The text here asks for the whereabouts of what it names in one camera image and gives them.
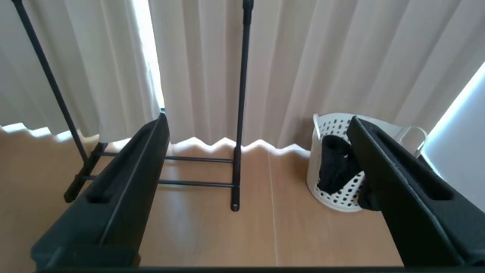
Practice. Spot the black clothes rack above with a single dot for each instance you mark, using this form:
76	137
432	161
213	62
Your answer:
241	113

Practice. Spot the white laundry basket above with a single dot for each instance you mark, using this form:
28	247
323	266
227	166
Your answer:
339	199

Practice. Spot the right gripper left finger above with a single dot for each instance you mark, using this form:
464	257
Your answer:
129	212

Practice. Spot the window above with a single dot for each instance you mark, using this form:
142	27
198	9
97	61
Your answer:
149	49

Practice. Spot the black garment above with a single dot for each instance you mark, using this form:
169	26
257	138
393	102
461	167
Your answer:
335	163

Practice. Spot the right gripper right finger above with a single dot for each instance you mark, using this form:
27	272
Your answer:
413	223

